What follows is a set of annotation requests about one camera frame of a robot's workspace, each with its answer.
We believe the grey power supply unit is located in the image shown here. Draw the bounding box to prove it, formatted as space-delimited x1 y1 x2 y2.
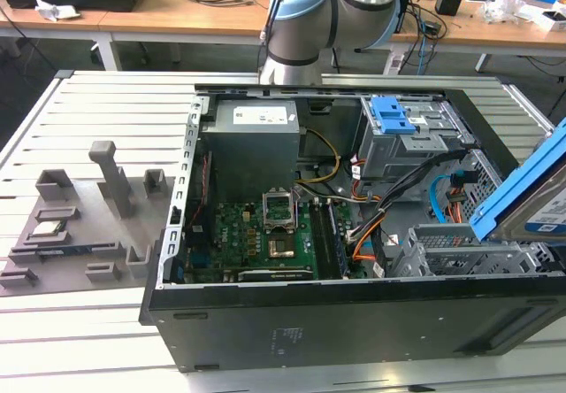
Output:
199 99 306 186

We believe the black cable with plug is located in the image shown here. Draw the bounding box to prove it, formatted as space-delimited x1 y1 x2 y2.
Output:
259 0 297 42

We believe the black RAM slot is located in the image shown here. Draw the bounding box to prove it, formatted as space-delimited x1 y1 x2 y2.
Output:
318 200 335 279
308 200 325 279

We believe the silver CPU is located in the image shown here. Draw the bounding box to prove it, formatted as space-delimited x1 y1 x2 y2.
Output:
27 222 67 240

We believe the RAM stick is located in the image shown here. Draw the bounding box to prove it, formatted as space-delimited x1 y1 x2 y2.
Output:
37 245 96 258

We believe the metal socket cover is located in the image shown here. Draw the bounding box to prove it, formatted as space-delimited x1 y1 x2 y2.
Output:
261 188 298 234

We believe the orange wire bundle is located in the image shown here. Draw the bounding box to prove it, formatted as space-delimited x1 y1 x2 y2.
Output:
347 211 390 264

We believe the CPU socket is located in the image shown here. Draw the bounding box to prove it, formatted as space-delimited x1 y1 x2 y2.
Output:
264 229 297 262

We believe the blue plastic drive latch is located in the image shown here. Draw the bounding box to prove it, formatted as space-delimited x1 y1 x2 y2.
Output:
371 95 417 135

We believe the green motherboard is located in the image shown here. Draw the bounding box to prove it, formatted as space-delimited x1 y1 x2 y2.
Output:
183 197 368 283

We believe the wooden top desk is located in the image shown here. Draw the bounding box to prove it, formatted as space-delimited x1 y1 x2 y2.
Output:
97 0 566 73
0 0 147 73

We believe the hard disk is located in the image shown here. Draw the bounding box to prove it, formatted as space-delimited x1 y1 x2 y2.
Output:
468 116 566 246

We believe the yellow black wire bundle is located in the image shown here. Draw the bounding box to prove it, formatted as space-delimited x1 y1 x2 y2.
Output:
294 127 342 187

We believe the grey parts rack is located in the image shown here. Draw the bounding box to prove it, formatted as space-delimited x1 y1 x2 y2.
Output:
0 140 178 299

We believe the black graphics card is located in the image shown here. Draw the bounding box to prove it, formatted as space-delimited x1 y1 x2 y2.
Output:
220 267 319 285

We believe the orange red power wire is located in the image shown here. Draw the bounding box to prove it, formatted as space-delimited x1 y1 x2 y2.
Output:
445 172 469 225

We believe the black open PC case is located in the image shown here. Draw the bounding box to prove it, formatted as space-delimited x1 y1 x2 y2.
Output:
138 83 566 373

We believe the clear plastic wrap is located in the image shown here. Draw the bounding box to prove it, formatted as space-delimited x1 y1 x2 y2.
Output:
480 0 532 25

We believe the grey metal drive cage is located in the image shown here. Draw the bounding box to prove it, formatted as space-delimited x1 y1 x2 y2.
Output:
356 96 477 186

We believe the crumpled white paper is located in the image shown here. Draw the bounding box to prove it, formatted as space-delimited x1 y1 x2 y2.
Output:
34 0 82 21

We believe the blue data wire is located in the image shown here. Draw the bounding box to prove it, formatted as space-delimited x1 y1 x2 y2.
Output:
427 170 468 226

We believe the white box with phone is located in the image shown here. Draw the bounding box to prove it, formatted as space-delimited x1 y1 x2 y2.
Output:
521 5 566 34

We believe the small black box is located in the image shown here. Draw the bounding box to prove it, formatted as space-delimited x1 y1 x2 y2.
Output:
395 0 415 35

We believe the white power strip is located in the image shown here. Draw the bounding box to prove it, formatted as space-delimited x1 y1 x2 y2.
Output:
383 51 406 76

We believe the grey metal disk bay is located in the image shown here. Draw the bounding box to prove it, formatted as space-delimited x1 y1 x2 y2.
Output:
391 222 554 279

